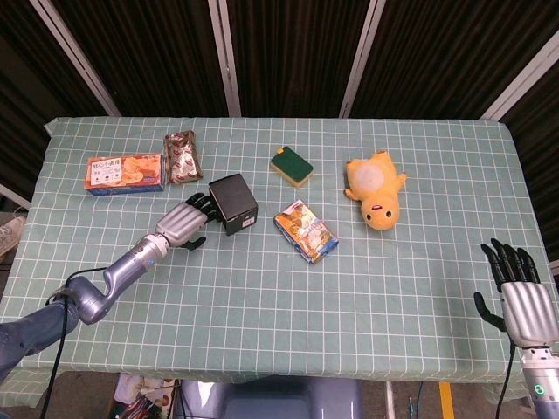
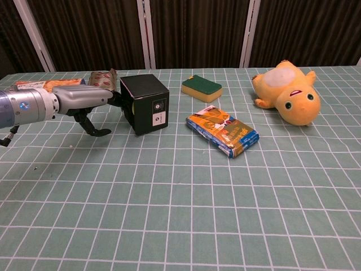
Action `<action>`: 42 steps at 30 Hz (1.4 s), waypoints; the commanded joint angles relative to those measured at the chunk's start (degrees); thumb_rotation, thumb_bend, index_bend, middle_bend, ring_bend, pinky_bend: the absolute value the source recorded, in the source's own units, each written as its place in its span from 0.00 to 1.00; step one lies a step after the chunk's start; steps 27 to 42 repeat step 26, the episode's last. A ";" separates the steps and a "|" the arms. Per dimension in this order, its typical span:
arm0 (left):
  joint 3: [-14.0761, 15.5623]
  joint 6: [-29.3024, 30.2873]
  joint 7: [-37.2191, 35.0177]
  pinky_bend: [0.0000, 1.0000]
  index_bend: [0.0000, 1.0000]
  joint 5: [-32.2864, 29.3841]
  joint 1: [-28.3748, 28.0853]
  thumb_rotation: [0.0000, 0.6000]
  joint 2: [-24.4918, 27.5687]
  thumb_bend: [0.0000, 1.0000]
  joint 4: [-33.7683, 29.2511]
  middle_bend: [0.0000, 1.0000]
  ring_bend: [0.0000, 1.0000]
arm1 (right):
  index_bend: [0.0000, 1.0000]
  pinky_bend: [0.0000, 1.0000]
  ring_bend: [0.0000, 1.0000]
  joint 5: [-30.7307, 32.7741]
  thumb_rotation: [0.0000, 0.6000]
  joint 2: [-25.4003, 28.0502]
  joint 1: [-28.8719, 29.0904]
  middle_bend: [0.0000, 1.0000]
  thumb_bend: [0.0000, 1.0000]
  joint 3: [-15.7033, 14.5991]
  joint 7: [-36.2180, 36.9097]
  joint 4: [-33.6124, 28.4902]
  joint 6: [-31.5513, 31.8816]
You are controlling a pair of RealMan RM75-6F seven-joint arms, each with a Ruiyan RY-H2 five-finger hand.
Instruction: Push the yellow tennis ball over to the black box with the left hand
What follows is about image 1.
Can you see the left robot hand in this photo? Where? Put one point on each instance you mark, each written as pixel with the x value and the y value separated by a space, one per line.
pixel 181 220

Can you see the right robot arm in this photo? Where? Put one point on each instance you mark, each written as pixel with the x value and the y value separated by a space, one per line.
pixel 541 384

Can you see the green checkered tablecloth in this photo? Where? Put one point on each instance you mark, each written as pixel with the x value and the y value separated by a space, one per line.
pixel 279 314

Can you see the white partition post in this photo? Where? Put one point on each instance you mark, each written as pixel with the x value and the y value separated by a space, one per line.
pixel 76 57
pixel 226 57
pixel 359 57
pixel 522 80

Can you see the white sneaker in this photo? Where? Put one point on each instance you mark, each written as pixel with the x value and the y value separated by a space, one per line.
pixel 9 233

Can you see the brown foil snack bag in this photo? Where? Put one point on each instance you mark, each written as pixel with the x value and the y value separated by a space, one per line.
pixel 182 160

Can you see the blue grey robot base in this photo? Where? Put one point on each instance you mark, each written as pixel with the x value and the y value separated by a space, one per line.
pixel 271 397

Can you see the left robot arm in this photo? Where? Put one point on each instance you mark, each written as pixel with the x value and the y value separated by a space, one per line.
pixel 78 301

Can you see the colourful printed bag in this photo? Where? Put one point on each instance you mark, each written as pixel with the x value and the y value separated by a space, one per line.
pixel 142 395

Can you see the yellow plush toy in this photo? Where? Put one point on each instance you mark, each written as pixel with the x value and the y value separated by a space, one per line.
pixel 374 192

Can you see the orange snack box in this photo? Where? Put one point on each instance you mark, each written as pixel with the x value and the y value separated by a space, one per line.
pixel 124 175

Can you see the green yellow sponge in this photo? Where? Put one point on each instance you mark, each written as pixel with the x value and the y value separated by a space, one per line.
pixel 291 167

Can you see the orange blue snack pack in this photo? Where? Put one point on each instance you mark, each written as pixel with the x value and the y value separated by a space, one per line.
pixel 305 235

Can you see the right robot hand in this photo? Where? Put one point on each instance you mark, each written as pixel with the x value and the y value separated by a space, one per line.
pixel 526 314

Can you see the black cardboard box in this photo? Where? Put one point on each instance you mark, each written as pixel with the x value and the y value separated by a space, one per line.
pixel 232 203

